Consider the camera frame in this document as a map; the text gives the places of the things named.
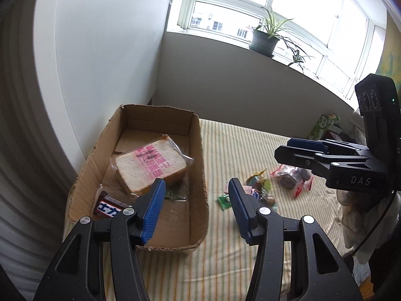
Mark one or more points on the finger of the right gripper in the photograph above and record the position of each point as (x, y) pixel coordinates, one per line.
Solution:
(332, 160)
(313, 145)

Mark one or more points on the brown cardboard box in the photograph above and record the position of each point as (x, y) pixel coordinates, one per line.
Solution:
(140, 144)

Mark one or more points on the dark plant pot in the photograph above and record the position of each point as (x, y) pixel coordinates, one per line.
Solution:
(263, 44)

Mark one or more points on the bagged sliced bread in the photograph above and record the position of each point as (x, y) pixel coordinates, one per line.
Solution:
(161, 159)

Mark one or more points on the white window frame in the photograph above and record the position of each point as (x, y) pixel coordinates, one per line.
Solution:
(334, 42)

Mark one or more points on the green candy packet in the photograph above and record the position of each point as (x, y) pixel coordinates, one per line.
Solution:
(176, 193)

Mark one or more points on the white refrigerator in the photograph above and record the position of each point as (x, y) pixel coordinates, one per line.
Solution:
(91, 56)

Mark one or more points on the green carton box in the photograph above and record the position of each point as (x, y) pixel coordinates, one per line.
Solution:
(322, 126)

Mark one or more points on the brown wrapped egg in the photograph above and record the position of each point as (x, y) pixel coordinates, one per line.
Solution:
(270, 201)

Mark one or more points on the white radiator panel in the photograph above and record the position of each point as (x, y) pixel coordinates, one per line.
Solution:
(34, 184)

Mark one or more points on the white gloved right hand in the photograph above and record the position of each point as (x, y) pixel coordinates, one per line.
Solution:
(367, 225)

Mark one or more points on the pink snack packet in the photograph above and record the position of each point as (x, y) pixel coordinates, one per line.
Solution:
(247, 189)

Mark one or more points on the green spider plant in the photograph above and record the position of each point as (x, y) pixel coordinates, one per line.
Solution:
(275, 27)

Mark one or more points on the wall map poster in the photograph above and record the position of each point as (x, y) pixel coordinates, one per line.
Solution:
(389, 64)

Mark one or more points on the green flat snack packet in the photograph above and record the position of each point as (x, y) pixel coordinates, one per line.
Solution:
(224, 202)

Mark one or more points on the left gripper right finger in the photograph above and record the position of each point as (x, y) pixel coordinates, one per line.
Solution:
(318, 272)

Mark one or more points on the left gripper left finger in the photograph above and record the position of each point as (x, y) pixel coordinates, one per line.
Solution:
(76, 271)

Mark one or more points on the bagged dark pastry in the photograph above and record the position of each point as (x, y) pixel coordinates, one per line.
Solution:
(305, 183)
(287, 177)

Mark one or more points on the striped yellow tablecloth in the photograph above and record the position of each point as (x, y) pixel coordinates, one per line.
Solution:
(221, 267)

